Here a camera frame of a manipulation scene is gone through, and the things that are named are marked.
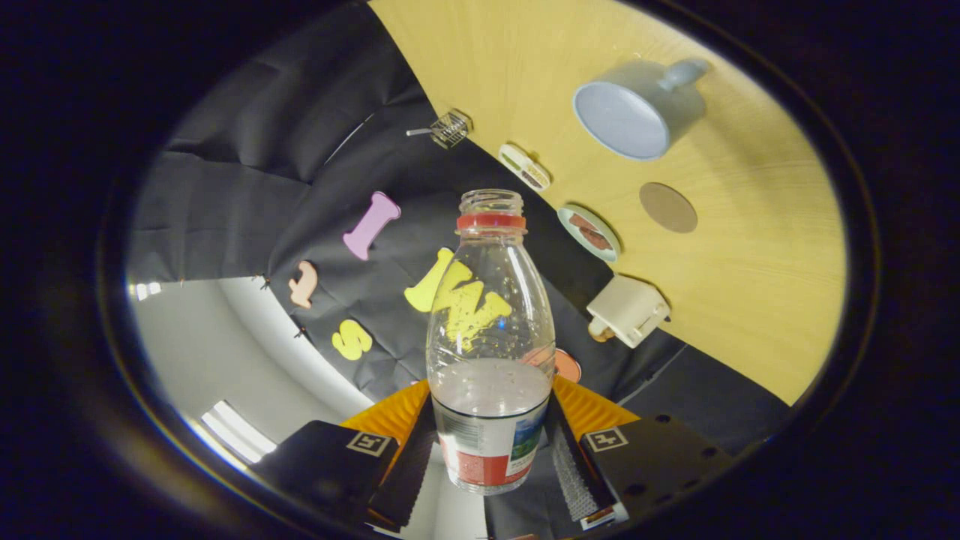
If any white cup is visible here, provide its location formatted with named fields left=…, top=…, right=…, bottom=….
left=572, top=58, right=710, bottom=162

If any wire mesh holder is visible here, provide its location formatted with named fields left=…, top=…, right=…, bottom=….
left=429, top=109, right=473, bottom=150

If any white divided dish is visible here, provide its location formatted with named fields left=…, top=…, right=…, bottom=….
left=498, top=142, right=552, bottom=193

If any pale green plate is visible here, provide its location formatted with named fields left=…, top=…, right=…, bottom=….
left=556, top=205, right=622, bottom=263

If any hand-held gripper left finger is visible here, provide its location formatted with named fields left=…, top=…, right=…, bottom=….
left=251, top=379, right=440, bottom=530

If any round brown coaster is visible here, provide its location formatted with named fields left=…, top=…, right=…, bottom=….
left=639, top=182, right=699, bottom=234

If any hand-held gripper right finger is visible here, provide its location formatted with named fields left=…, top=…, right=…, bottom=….
left=549, top=375, right=736, bottom=533

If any wooden table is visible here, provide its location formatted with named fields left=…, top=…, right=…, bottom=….
left=367, top=0, right=848, bottom=407

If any clear plastic juice bottle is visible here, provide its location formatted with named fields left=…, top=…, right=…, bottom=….
left=425, top=187, right=557, bottom=496

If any white toaster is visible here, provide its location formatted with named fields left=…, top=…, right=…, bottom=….
left=586, top=274, right=672, bottom=350

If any large ceiling light panel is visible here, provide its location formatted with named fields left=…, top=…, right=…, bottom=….
left=200, top=400, right=278, bottom=464

